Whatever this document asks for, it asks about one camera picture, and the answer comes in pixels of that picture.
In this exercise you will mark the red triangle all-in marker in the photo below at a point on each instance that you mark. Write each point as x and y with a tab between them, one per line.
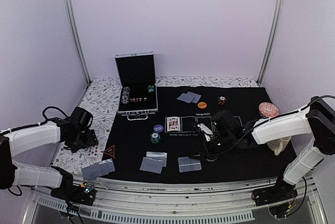
110	151

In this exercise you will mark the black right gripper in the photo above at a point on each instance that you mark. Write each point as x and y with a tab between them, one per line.
204	152

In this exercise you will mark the right aluminium frame post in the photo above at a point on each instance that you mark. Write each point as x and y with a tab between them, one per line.
270	42

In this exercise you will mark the green poker chip pile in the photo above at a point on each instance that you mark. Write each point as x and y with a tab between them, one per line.
155	137

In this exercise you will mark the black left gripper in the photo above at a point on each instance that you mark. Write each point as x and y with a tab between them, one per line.
91	140

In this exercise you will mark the blue patterned card deck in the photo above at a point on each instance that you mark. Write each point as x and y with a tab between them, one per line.
98	169

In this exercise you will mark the orange big blind button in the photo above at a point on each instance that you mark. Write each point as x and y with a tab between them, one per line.
202	105

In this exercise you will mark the floral white tablecloth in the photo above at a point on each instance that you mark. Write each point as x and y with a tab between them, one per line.
101	99

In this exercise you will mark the purple small blind button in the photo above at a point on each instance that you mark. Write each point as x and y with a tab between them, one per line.
158	128

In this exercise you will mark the cream ribbed mug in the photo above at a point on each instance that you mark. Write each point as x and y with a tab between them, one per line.
278	145

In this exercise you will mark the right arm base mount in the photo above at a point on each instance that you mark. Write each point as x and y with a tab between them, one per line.
280	191

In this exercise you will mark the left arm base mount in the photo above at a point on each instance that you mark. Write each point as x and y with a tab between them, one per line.
82	194

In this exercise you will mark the orange black poker chips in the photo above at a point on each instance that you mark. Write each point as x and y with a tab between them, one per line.
221	100

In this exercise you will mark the face-up diamonds card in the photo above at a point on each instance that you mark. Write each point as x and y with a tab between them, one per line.
94	152

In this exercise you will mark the short poker chip stack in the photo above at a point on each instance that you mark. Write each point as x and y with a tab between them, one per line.
151	88

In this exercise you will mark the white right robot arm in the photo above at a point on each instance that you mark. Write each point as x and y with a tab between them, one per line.
313	121

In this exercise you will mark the aluminium frame post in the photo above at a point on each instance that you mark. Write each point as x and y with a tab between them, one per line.
76	40
270	42

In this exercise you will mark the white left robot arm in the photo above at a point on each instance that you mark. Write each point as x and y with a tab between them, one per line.
15	141

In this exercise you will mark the red dice row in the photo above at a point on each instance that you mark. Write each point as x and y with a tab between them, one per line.
138	100

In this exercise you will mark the black poker mat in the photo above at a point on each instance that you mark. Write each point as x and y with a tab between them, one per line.
148	150

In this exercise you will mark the aluminium poker chip case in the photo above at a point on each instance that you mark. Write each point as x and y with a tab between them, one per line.
137	71

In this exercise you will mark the face-up king card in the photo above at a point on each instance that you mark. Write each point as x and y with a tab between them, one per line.
173	124

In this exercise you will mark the red patterned round tin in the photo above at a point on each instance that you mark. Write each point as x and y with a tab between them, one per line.
268	110

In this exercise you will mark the left aluminium frame post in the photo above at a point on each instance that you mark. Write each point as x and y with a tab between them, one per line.
76	40

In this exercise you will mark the long poker chip stack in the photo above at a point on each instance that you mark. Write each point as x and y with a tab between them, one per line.
125	95

